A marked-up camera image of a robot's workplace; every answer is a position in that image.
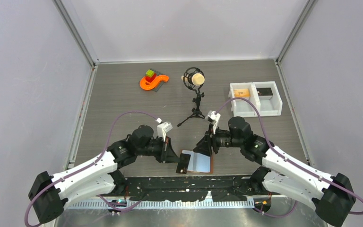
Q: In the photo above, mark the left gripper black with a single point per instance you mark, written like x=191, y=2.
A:
x=167, y=154

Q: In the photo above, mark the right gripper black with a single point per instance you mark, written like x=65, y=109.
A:
x=204, y=146

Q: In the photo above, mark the brown card holder wallet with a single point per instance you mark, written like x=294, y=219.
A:
x=200, y=163

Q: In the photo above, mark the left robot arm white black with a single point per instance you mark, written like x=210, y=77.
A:
x=50, y=195

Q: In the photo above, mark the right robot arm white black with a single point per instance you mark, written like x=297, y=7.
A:
x=328, y=195

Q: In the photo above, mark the orange card in box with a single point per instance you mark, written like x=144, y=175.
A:
x=242, y=92

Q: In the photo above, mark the black card in box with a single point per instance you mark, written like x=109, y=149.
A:
x=265, y=92

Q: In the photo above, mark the orange curved plastic piece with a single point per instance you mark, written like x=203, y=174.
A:
x=150, y=86

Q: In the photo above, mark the red toy block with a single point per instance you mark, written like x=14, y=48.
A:
x=150, y=78

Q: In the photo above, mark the white two-compartment box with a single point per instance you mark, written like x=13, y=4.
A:
x=267, y=107

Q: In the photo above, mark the green toy block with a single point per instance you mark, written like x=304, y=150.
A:
x=150, y=73

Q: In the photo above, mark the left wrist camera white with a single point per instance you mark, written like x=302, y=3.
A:
x=163, y=128

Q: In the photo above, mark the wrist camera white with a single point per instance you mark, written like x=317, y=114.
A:
x=213, y=118
x=163, y=128

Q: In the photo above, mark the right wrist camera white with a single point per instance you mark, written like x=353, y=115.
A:
x=213, y=118

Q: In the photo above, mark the beige microphone in shock mount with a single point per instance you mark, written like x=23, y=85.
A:
x=193, y=79

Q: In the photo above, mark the grey toy base plate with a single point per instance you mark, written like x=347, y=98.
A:
x=157, y=74

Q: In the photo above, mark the aluminium front rail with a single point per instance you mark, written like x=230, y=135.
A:
x=257, y=203

